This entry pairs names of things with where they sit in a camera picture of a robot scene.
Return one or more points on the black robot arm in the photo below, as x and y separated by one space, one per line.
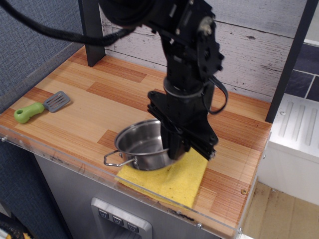
187 32

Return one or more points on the silver dispenser button panel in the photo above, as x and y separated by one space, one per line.
115 223

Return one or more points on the green handled grey spatula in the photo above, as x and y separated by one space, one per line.
52 104

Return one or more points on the white toy sink unit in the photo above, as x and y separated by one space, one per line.
291 158

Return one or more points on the black frame post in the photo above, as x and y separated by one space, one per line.
91 26
295 49

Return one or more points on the clear acrylic edge guard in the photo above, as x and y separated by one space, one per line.
74 182

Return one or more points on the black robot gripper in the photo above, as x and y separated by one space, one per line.
184 123

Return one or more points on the yellow cloth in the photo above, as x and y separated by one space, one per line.
178 182

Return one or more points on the yellow black object corner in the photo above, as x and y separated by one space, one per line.
12 231

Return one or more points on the black left frame post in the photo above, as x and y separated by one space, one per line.
91 26

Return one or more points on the stainless steel pot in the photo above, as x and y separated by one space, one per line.
140 147

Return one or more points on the black right frame post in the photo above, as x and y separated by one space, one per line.
295 49

